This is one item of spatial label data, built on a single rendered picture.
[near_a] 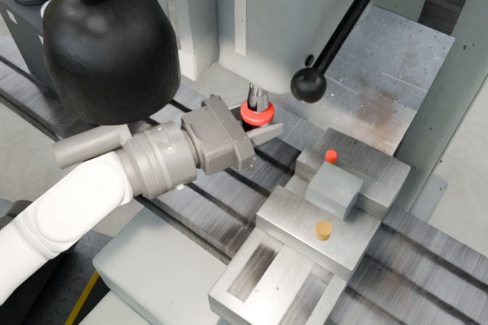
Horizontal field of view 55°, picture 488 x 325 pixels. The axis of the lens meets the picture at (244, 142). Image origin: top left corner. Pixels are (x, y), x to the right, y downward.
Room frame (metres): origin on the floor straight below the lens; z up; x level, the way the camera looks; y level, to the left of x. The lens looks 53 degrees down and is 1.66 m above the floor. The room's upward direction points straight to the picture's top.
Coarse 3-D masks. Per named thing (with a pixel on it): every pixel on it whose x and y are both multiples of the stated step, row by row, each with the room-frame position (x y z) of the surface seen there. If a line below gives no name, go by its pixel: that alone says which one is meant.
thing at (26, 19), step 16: (0, 0) 0.70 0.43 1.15; (16, 0) 0.69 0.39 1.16; (32, 0) 0.68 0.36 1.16; (48, 0) 0.69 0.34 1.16; (16, 16) 0.67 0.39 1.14; (32, 16) 0.65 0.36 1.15; (16, 32) 0.69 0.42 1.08; (32, 32) 0.64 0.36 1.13; (32, 48) 0.66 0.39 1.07; (32, 64) 0.69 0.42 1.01; (48, 80) 0.66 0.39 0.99
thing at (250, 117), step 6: (270, 102) 0.44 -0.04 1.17; (240, 108) 0.43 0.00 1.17; (246, 108) 0.43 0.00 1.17; (270, 108) 0.43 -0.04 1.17; (240, 114) 0.43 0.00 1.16; (246, 114) 0.42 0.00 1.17; (252, 114) 0.42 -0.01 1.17; (258, 114) 0.42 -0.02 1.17; (264, 114) 0.42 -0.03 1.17; (270, 114) 0.42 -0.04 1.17; (246, 120) 0.41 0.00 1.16; (252, 120) 0.41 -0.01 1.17; (258, 120) 0.41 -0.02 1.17; (264, 120) 0.41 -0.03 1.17
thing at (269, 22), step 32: (224, 0) 0.34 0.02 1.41; (256, 0) 0.32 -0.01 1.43; (288, 0) 0.31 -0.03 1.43; (320, 0) 0.33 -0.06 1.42; (352, 0) 0.38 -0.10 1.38; (224, 32) 0.34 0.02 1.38; (256, 32) 0.32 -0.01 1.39; (288, 32) 0.31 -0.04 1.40; (320, 32) 0.34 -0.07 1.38; (224, 64) 0.34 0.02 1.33; (256, 64) 0.32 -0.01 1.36; (288, 64) 0.31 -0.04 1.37
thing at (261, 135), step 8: (280, 120) 0.42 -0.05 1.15; (256, 128) 0.40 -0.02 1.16; (264, 128) 0.41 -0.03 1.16; (272, 128) 0.41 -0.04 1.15; (280, 128) 0.41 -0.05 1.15; (248, 136) 0.39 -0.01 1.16; (256, 136) 0.39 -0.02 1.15; (264, 136) 0.40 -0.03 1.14; (272, 136) 0.41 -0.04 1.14; (256, 144) 0.39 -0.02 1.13
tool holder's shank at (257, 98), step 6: (252, 84) 0.42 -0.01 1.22; (252, 90) 0.42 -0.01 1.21; (258, 90) 0.42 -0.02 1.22; (252, 96) 0.42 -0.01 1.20; (258, 96) 0.42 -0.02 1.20; (264, 96) 0.42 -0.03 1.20; (246, 102) 0.43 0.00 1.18; (252, 102) 0.42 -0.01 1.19; (258, 102) 0.42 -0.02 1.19; (264, 102) 0.42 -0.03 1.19; (252, 108) 0.42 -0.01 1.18; (258, 108) 0.42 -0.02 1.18; (264, 108) 0.42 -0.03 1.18
